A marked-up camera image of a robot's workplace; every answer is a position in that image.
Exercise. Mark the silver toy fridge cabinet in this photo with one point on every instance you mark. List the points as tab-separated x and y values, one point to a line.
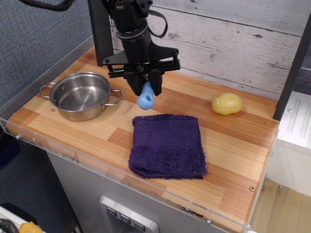
102	194

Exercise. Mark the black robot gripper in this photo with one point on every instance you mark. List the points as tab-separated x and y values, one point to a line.
142	55

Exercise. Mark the dark right vertical post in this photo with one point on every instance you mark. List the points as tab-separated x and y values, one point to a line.
294	71

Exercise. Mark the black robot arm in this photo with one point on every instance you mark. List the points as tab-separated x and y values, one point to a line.
130	18

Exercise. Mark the stainless steel pot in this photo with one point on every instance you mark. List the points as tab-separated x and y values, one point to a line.
81	96

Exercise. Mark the blue grey plastic spoon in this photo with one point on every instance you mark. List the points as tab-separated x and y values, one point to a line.
146	99

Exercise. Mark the silver button panel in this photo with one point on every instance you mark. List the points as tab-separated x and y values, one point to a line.
121	219

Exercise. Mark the clear acrylic edge guard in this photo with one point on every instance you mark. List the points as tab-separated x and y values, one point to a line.
236	147

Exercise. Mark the dark left vertical post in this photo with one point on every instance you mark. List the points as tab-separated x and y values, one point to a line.
101	30

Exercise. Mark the dark vertical post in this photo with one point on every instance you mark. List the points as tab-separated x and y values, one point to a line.
101	30
294	71

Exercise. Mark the yellow black object bottom left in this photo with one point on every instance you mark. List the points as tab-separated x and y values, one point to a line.
15	220

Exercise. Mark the white side unit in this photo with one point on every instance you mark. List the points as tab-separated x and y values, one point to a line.
290	161

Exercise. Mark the yellow plastic potato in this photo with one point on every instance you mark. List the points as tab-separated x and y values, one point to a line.
226	104

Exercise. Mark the purple folded towel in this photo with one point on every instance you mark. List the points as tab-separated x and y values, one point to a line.
167	146

